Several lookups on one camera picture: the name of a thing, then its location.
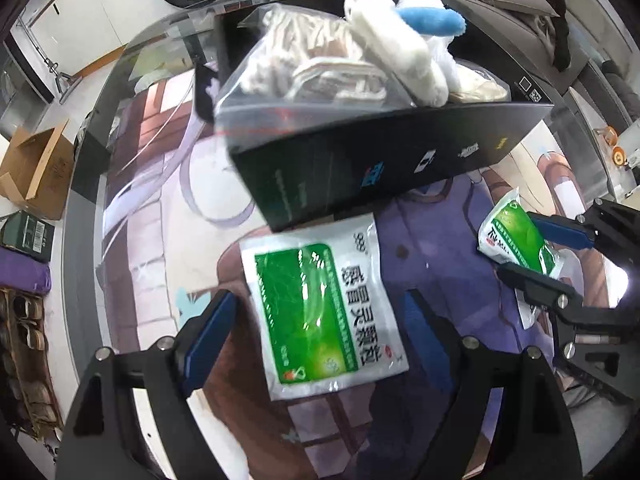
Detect green medicine packet large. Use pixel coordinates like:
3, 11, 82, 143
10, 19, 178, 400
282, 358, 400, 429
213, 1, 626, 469
476, 186, 582, 331

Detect green medicine packet small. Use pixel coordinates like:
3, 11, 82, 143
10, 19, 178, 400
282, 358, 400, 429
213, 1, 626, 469
240, 214, 409, 401

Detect white plush toy blue hat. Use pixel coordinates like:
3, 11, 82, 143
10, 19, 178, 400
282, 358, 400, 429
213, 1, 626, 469
396, 0, 511, 104

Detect striped socks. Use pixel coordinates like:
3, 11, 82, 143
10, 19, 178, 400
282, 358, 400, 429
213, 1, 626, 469
214, 3, 414, 114

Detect white foam sheet roll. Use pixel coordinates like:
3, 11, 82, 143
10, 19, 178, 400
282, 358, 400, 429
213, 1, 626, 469
344, 0, 449, 107

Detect wooden shoe rack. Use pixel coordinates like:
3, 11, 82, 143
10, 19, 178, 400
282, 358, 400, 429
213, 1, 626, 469
1, 288, 63, 441

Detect grey sofa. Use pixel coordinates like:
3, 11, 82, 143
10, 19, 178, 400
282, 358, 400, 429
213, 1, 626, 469
456, 0, 639, 130

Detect purple rolled mat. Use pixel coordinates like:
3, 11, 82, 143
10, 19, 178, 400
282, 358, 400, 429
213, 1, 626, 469
0, 247, 51, 296

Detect dark green box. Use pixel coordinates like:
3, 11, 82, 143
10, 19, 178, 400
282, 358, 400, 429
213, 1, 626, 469
1, 210, 54, 263

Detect black garment on sofa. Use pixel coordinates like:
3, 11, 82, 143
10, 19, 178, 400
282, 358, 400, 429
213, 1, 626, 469
491, 0, 573, 74

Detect anime print table mat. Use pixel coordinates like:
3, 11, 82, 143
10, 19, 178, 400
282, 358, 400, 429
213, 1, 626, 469
105, 70, 587, 479

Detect black cardboard box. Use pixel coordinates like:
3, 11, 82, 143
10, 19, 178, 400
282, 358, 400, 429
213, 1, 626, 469
194, 3, 553, 232

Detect brown cardboard box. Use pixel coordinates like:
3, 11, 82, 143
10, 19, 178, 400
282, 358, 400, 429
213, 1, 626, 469
0, 120, 74, 220

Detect white cabinet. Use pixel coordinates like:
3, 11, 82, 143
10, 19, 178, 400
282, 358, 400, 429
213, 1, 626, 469
23, 0, 164, 75

